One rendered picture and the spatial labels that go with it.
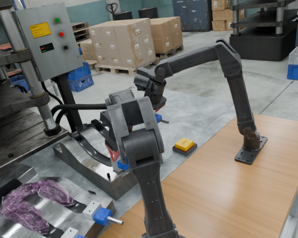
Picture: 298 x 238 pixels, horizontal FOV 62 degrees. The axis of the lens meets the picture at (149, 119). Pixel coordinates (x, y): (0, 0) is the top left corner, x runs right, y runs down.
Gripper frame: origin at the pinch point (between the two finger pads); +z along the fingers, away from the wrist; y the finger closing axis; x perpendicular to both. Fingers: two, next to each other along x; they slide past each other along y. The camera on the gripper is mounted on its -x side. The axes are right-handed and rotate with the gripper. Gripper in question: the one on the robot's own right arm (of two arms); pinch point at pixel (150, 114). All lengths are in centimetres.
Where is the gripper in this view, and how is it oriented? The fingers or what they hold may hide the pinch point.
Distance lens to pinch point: 114.3
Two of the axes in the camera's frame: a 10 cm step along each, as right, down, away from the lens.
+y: -6.9, 4.4, -5.7
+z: -1.9, 6.6, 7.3
